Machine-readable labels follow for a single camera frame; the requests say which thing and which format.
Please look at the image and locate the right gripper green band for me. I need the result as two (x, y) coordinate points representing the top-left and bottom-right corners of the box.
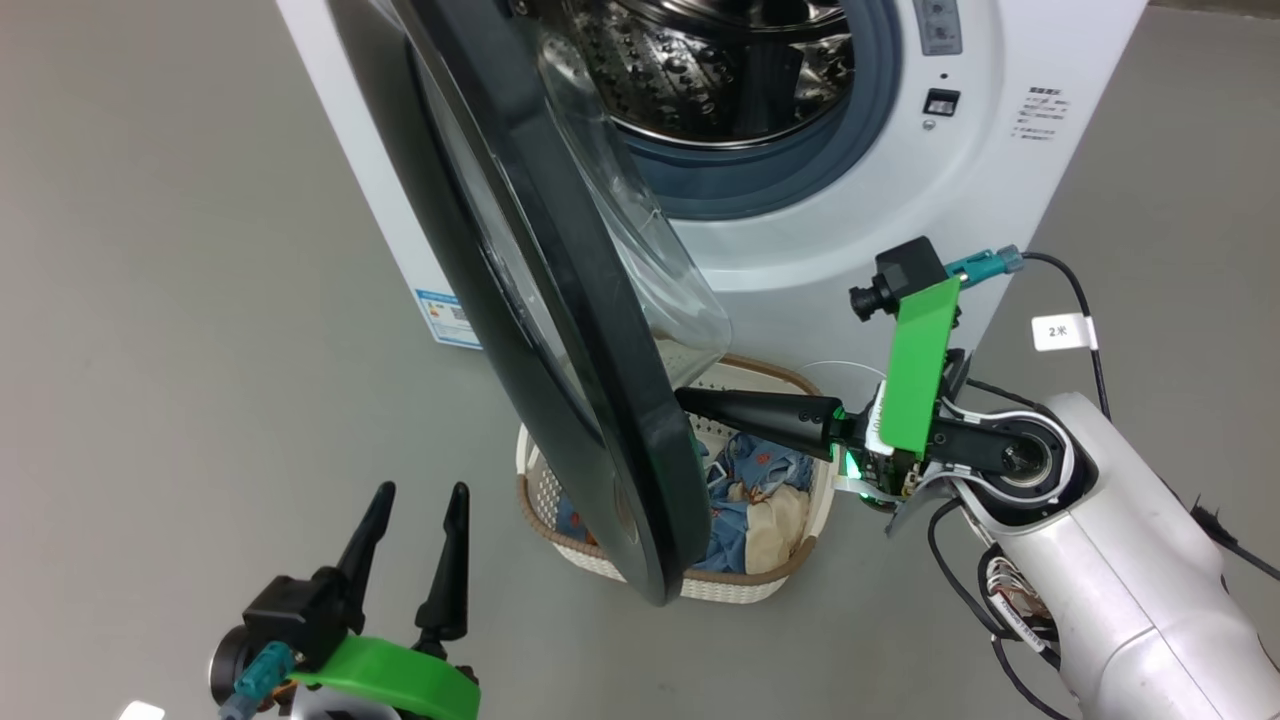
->
(676, 277), (962, 514)

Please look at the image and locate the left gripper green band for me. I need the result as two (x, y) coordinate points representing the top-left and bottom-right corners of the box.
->
(288, 481), (482, 720)

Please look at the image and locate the blue cartoon print garment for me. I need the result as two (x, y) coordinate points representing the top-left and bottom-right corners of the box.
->
(553, 492), (604, 548)
(688, 428), (816, 576)

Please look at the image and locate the dark round washer door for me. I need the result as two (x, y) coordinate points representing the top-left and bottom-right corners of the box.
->
(328, 0), (736, 609)

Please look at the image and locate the cream perforated laundry basket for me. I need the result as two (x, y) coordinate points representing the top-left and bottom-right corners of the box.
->
(515, 352), (837, 605)

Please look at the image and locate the white front-load washing machine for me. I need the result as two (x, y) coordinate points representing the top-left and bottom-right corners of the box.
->
(275, 0), (1151, 386)

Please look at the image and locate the grey rubber door gasket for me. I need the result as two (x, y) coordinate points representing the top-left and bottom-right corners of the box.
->
(600, 0), (906, 222)

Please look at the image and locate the blue energy label sticker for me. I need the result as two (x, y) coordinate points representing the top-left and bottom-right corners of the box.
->
(415, 288), (483, 349)

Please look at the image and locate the steel washer drum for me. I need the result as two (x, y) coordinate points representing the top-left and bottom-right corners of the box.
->
(520, 0), (857, 150)

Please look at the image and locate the grey instruction sticker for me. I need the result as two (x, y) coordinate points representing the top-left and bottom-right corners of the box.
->
(915, 0), (963, 57)

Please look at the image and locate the teal left cable connector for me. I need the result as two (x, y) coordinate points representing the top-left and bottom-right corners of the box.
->
(218, 642), (298, 720)

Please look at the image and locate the teal cable connector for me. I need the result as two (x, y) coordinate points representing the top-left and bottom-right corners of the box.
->
(944, 244), (1026, 287)
(218, 642), (298, 720)

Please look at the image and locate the black looped cable right arm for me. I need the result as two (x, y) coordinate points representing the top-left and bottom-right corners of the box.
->
(925, 498), (1076, 720)

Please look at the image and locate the teal right cable connector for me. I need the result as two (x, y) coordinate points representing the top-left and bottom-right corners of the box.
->
(944, 244), (1026, 287)

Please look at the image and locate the black right camera cable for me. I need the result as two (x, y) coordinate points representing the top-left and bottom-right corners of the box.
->
(1020, 252), (1116, 421)

